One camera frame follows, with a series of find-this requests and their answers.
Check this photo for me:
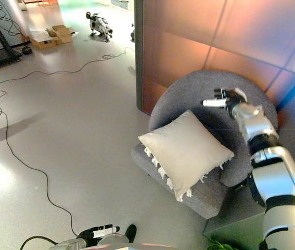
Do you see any copper panelled partition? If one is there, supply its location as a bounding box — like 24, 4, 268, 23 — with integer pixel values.
133, 0, 295, 117

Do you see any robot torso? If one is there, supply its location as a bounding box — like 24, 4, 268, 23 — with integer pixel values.
95, 233, 181, 250

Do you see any black robot foot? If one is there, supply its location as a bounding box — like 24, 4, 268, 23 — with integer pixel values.
124, 223, 138, 244

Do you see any grey fabric tub sofa chair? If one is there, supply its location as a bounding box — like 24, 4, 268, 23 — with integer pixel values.
131, 69, 279, 220

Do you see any long black floor cable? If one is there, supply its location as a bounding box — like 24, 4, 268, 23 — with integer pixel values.
0, 46, 135, 236

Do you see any cream pillow with fringe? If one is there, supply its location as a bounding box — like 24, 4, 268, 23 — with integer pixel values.
138, 109, 235, 204

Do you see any silver black quadruped robot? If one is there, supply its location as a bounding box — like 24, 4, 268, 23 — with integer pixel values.
85, 11, 113, 43

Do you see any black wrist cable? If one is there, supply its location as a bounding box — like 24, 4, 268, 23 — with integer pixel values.
19, 235, 59, 250

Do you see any open cardboard box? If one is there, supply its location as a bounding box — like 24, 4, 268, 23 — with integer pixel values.
45, 24, 79, 44

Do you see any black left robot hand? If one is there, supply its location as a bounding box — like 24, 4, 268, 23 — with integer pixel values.
77, 224, 121, 241

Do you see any green leafy potted plant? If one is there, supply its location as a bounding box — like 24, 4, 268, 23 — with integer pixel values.
207, 239, 235, 250

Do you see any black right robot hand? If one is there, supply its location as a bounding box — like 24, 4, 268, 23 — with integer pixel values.
202, 87, 248, 116

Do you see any grey panel cabinet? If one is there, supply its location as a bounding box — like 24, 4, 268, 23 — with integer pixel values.
202, 191, 267, 244

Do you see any flat cardboard box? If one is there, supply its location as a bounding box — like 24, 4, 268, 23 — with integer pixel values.
29, 30, 59, 50

